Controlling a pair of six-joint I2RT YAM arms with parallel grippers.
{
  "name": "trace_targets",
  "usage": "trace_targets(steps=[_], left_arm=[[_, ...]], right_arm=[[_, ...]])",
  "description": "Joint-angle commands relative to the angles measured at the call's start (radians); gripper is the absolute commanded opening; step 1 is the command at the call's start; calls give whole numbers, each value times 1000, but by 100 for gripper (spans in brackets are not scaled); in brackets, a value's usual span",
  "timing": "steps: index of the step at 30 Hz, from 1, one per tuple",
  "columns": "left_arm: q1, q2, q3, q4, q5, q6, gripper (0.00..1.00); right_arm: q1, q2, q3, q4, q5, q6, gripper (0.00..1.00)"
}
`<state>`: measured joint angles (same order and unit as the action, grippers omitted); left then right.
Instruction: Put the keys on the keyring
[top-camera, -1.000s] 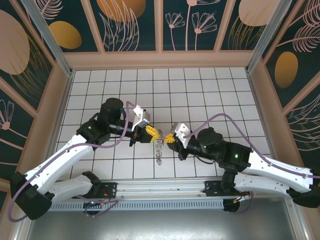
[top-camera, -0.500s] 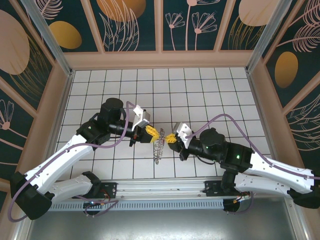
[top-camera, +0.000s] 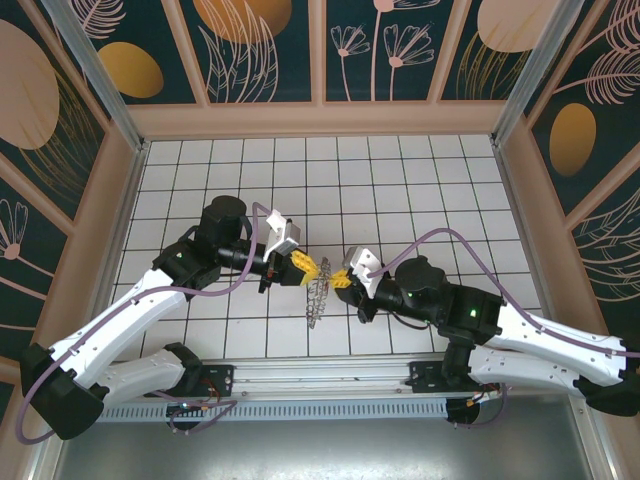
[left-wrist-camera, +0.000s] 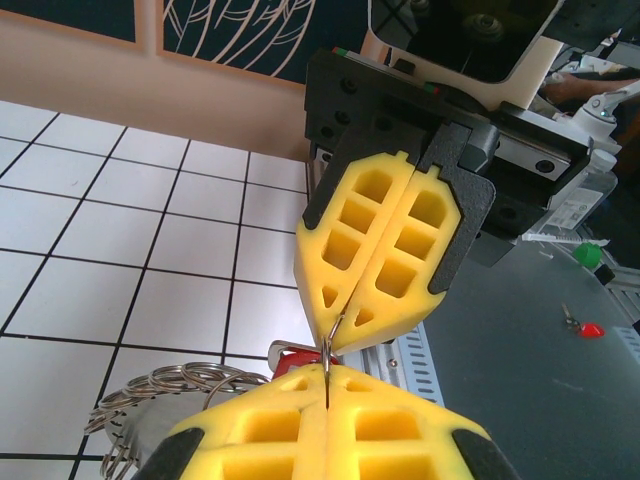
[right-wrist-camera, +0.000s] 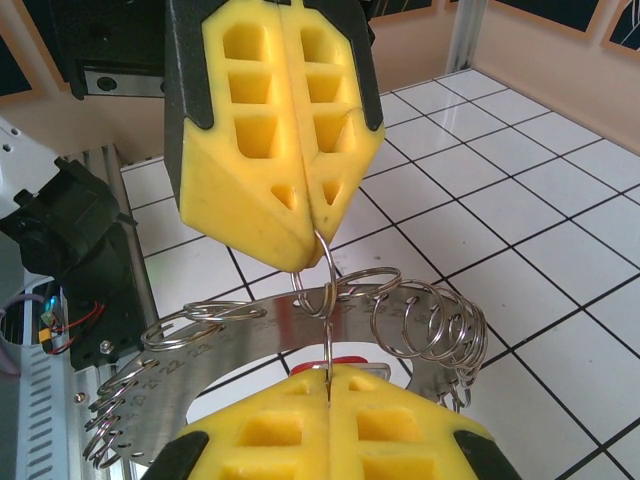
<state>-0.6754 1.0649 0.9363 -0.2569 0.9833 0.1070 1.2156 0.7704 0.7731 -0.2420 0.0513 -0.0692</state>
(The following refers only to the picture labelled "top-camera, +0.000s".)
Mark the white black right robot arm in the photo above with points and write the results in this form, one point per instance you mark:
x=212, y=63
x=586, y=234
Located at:
x=550, y=345

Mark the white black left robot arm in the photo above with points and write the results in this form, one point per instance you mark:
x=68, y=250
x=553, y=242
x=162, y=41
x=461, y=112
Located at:
x=115, y=325

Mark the aluminium table edge profile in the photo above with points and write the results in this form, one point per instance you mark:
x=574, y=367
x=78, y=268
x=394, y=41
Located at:
x=520, y=225
x=130, y=210

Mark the grey sheet metal panel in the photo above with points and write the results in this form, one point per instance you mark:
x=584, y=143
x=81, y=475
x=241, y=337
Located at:
x=325, y=450

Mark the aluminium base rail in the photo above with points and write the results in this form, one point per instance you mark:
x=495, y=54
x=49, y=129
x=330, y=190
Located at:
x=325, y=377

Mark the aluminium corner post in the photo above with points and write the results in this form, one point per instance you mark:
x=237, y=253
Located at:
x=100, y=85
x=525, y=75

